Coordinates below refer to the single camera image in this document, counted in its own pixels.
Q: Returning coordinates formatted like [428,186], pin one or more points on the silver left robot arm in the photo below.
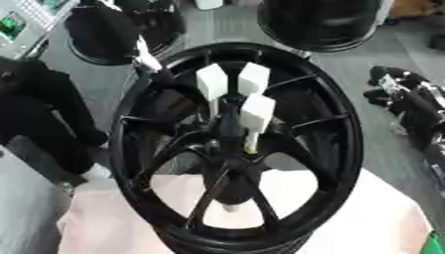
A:
[26,23]

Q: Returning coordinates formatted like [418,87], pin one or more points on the black spoked wheel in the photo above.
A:
[324,155]

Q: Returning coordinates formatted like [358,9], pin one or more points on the white object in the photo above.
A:
[208,3]

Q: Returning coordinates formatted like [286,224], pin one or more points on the tan cardboard box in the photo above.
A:
[414,7]

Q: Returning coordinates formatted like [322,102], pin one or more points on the green object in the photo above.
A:
[434,244]

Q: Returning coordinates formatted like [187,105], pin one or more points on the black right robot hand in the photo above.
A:
[416,109]

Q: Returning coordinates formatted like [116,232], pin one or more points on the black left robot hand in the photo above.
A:
[40,112]

